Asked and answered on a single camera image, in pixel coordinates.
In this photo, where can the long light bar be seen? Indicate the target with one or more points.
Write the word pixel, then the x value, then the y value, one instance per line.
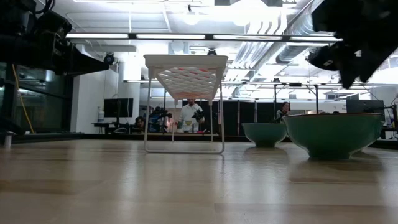
pixel 171 36

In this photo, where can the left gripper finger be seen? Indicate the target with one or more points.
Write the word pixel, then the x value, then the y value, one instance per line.
pixel 88 62

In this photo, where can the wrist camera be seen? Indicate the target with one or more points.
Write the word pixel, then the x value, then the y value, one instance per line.
pixel 54 26
pixel 321 57

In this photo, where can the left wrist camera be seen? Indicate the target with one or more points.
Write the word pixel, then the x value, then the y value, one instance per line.
pixel 54 26

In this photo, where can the white bottle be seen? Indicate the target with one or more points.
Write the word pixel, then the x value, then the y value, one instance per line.
pixel 101 115

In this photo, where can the black blue background robot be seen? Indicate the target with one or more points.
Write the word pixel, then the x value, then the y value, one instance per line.
pixel 157 118

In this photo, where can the person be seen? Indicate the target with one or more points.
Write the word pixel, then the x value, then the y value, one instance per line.
pixel 284 109
pixel 189 116
pixel 140 121

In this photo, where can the white lattice shelf rack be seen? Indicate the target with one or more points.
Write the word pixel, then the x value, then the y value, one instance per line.
pixel 186 60

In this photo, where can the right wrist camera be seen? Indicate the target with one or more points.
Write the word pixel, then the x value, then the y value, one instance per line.
pixel 321 57

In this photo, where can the black ceiling spotlight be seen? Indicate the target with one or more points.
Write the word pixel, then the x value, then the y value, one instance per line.
pixel 109 59
pixel 212 52

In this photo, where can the black monitor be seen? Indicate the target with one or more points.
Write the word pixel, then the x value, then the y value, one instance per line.
pixel 118 107

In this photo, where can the teal ceramic patterned bowl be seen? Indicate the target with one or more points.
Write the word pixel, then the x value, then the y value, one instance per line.
pixel 332 137
pixel 264 133

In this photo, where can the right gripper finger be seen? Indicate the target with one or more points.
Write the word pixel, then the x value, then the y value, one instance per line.
pixel 371 63
pixel 349 67

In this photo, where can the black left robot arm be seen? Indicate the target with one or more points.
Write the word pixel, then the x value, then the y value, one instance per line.
pixel 15 46

